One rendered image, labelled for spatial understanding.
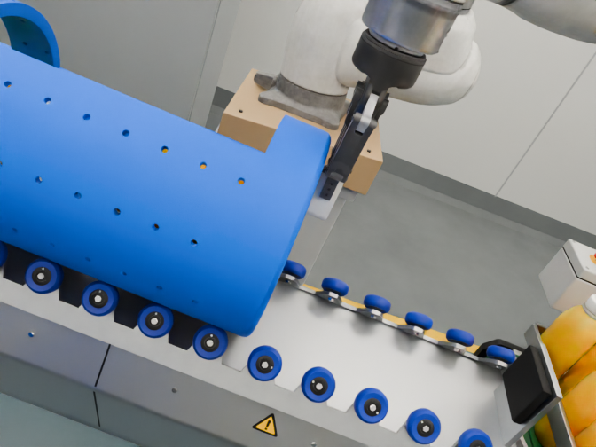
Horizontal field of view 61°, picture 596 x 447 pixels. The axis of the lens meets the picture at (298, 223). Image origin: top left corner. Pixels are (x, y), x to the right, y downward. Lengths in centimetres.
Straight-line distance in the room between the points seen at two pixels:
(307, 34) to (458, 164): 273
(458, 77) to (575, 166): 285
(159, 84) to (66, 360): 161
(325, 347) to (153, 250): 34
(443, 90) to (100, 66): 154
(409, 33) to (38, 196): 41
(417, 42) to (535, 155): 327
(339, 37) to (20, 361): 77
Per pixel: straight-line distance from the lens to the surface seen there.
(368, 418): 71
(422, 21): 54
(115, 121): 57
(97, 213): 57
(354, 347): 82
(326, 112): 109
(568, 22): 59
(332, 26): 104
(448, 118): 353
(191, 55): 214
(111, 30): 223
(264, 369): 68
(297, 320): 80
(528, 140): 372
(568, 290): 105
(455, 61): 109
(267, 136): 100
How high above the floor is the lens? 147
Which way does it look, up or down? 33 degrees down
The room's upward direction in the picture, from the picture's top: 24 degrees clockwise
